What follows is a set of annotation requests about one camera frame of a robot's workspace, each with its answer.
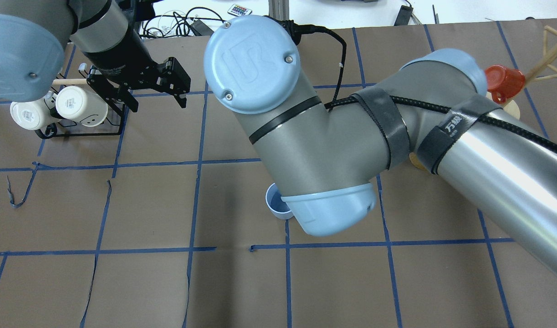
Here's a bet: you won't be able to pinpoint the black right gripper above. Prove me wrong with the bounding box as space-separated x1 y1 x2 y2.
266 16 302 45

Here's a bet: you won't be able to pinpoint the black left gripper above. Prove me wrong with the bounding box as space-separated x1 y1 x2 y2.
82 30 191 113

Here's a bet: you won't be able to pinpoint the light blue plastic cup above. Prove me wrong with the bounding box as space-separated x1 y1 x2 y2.
265 183 294 220

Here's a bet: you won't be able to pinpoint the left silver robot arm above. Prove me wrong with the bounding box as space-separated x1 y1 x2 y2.
0 0 191 112

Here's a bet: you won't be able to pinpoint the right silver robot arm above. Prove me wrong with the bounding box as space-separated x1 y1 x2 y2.
204 15 557 274

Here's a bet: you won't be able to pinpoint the small remote control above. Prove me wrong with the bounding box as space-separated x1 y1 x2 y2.
227 4 253 17

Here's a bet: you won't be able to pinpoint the wooden rack rod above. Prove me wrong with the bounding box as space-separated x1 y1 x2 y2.
52 78 87 86

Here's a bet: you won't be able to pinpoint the white mug left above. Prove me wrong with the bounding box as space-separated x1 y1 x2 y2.
56 86 109 127

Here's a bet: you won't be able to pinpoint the white mug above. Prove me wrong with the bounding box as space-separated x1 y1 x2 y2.
10 99 61 131
56 86 109 127

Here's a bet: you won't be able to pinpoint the white mug right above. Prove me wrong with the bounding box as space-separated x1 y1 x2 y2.
10 99 61 131

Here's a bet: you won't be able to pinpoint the orange mug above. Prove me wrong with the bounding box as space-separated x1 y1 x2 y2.
484 65 526 104

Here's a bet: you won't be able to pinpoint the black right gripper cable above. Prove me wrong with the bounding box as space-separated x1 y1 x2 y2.
296 25 347 105

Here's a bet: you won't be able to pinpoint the aluminium frame post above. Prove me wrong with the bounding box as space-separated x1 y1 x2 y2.
268 0 290 21

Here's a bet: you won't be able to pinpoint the black wire cup rack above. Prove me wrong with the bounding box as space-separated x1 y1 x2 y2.
17 63 129 140

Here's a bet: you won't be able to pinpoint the tangled black desk cables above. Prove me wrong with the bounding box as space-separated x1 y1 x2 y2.
139 7 226 39

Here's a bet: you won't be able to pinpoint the black braided cable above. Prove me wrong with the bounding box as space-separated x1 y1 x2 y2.
328 96 557 160

